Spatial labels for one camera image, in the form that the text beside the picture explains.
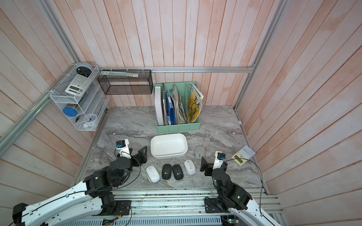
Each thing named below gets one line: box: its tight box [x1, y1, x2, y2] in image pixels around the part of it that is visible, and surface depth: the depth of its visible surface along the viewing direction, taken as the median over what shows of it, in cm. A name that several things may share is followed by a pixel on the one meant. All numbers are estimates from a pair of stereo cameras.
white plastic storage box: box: [150, 133, 189, 160], surface depth 100 cm
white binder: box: [154, 86, 165, 126], surface depth 95 cm
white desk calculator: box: [64, 73, 92, 97], surface depth 79 cm
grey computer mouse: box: [194, 145, 206, 160], surface depth 94 cm
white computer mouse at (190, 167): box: [183, 159, 197, 176], surface depth 87 cm
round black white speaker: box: [75, 61, 93, 78], surface depth 84 cm
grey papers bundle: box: [166, 84, 190, 125], surface depth 100 cm
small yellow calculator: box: [230, 145, 256, 167], surface depth 94 cm
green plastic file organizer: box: [153, 80, 201, 135], surface depth 102 cm
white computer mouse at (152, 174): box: [145, 165, 161, 184], surface depth 85 cm
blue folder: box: [165, 92, 176, 126], surface depth 97 cm
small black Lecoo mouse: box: [161, 163, 172, 180], surface depth 85 cm
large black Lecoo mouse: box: [172, 163, 184, 181], surface depth 86 cm
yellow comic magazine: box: [187, 83, 204, 123], surface depth 101 cm
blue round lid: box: [62, 106, 78, 117], surface depth 78 cm
